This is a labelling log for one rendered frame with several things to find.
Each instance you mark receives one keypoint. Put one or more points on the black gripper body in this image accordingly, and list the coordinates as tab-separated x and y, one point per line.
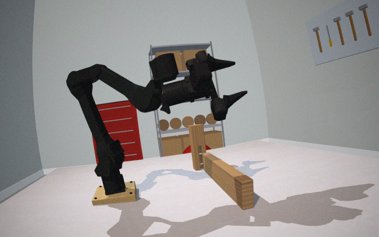
218	105

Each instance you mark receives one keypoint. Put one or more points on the wooden rail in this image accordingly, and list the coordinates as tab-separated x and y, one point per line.
237	185

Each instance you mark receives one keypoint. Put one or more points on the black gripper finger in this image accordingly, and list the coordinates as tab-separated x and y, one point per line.
217	64
231	99

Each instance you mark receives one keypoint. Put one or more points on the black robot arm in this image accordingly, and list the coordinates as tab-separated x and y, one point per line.
145	99

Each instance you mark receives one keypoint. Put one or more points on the wooden post with slot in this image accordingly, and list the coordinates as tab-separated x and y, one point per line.
198	146

